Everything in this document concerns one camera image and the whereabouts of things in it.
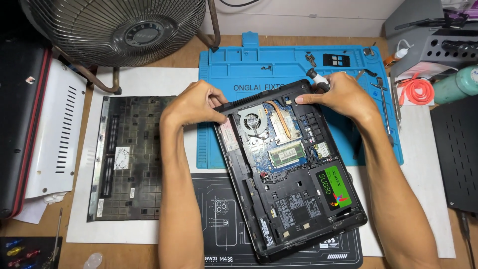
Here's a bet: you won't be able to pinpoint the person's left hand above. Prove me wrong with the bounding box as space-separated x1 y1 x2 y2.
161 79 229 128

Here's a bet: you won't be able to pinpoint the person's right hand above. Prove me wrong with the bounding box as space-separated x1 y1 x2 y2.
295 72 378 120

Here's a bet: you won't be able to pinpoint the black and white screwdriver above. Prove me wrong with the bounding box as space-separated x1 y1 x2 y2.
306 68 331 93

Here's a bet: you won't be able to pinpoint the black laptop base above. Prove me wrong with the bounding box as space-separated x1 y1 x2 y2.
213 79 368 264

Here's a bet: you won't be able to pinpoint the small black part white squares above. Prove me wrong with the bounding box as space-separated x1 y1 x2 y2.
323 53 351 68

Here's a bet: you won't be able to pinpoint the long metal spudger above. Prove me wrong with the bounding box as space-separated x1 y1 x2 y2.
371 76 395 147

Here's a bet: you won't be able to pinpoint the metal tweezers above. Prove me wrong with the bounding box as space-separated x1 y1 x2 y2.
390 78 402 132

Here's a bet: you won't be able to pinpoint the small glue bottle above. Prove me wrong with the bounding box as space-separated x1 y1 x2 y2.
383 39 415 68

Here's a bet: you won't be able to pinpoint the black laptop bottom cover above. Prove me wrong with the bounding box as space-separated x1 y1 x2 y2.
87 96 177 222

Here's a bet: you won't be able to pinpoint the blue silicone repair mat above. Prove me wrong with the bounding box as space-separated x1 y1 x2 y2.
197 32 404 169

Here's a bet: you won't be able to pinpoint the black and green solid-state drive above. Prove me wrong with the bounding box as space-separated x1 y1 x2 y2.
315 165 353 211

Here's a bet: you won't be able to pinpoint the grey tool stand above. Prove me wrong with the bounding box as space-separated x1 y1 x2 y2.
385 0 478 77

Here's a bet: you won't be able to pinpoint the black printed work mat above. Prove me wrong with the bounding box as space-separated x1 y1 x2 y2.
191 173 363 269

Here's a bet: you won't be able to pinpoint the metal cage desk fan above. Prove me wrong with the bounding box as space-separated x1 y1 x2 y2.
19 0 222 95

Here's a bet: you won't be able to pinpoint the green bottle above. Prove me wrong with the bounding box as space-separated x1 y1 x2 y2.
433 64 478 105

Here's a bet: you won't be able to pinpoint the black perforated panel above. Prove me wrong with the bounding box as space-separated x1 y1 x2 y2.
430 95 478 214

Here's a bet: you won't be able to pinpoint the white perforated metal panel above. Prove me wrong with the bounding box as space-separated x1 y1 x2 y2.
24 59 87 199

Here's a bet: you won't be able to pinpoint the large white sheet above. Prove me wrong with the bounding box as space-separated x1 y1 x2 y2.
66 67 456 259

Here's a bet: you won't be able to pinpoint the black and red case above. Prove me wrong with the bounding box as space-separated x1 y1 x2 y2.
0 34 53 219

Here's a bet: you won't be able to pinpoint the clear plastic piece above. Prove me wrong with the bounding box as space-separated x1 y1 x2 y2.
83 253 103 269

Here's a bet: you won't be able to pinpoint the white crumpled paper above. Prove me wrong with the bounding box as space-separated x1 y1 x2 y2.
13 192 70 225

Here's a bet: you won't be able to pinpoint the thin metal screwdriver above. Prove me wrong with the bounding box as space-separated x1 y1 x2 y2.
52 208 63 263

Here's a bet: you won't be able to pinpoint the black tray of coloured bits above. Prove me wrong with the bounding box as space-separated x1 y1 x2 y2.
0 236 63 269

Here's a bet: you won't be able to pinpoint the coiled orange cable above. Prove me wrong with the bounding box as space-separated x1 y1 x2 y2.
398 72 435 107

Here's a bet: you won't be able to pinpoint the black cable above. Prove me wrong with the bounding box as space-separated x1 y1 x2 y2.
218 0 262 7

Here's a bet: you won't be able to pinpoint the thin dark cable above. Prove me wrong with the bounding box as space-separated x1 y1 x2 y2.
459 210 476 269

